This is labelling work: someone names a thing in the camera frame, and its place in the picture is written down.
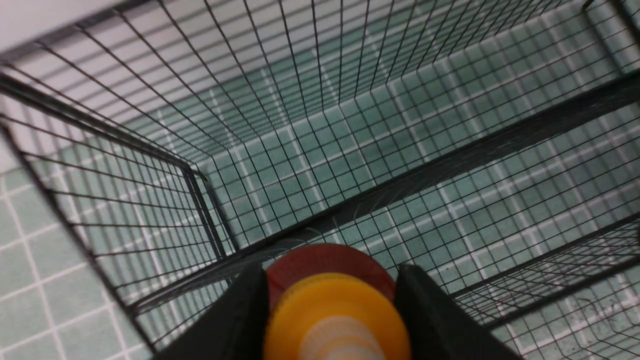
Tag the green checkered tablecloth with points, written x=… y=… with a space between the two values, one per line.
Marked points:
x=30 y=280

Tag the red sauce bottle yellow cap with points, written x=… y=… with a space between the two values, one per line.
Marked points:
x=332 y=302

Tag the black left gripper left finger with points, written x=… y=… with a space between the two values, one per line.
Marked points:
x=233 y=328

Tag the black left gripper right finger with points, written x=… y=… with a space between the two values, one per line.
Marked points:
x=438 y=328

